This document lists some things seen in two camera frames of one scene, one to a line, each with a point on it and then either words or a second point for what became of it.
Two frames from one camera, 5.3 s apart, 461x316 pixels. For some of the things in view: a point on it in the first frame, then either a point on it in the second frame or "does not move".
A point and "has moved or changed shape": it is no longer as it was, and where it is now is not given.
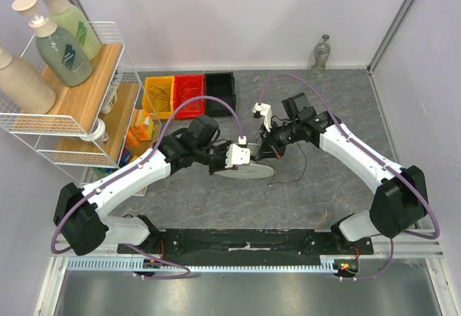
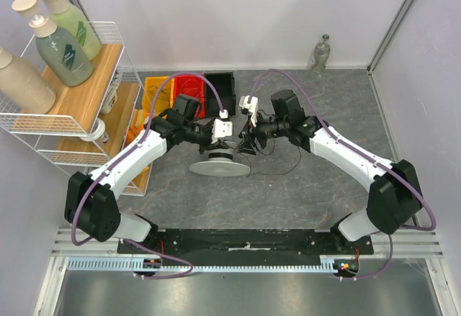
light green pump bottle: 57,8 does not move
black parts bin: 220,85 does not move
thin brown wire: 273,169 has moved or changed shape
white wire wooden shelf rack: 93,129 does not move
